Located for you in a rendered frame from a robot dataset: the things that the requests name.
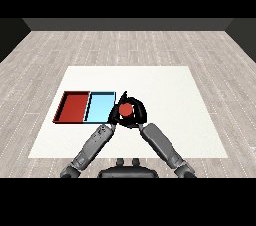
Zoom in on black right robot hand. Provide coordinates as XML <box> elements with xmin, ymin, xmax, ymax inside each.
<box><xmin>116</xmin><ymin>96</ymin><xmax>148</xmax><ymax>129</ymax></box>

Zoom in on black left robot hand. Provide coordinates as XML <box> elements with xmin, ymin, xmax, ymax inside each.
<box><xmin>107</xmin><ymin>90</ymin><xmax>129</xmax><ymax>128</ymax></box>

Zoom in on red can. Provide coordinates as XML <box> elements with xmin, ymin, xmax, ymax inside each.
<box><xmin>119</xmin><ymin>103</ymin><xmax>135</xmax><ymax>119</ymax></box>

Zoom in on light blue open box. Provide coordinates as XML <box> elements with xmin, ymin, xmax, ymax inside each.
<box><xmin>82</xmin><ymin>91</ymin><xmax>117</xmax><ymax>124</ymax></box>

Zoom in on red open box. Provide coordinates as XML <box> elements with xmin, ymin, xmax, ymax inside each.
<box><xmin>52</xmin><ymin>90</ymin><xmax>91</xmax><ymax>125</ymax></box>

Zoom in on dark grey robot body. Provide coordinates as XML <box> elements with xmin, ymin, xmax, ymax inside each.
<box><xmin>97</xmin><ymin>158</ymin><xmax>160</xmax><ymax>179</ymax></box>

